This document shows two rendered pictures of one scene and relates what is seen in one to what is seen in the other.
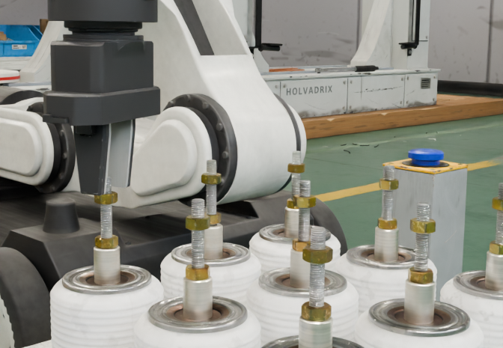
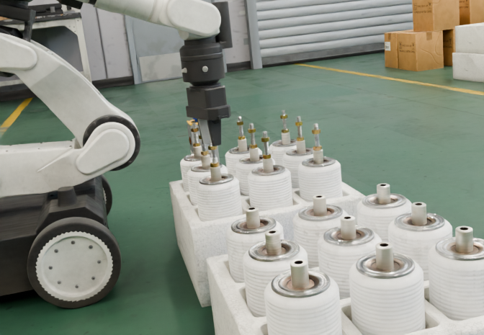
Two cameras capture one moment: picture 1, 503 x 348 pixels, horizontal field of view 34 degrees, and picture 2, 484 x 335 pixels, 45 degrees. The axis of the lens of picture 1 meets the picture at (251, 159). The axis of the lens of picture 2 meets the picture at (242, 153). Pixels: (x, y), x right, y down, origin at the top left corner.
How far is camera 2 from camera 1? 1.14 m
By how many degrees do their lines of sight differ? 57
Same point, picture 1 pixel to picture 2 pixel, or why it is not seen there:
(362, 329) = (298, 158)
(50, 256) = (93, 211)
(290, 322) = not seen: hidden behind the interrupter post
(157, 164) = (104, 153)
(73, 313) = (229, 189)
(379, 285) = not seen: hidden behind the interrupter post
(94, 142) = (217, 124)
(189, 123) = (121, 128)
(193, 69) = (101, 103)
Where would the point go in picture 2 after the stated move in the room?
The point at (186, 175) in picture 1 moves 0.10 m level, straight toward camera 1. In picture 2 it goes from (126, 153) to (159, 153)
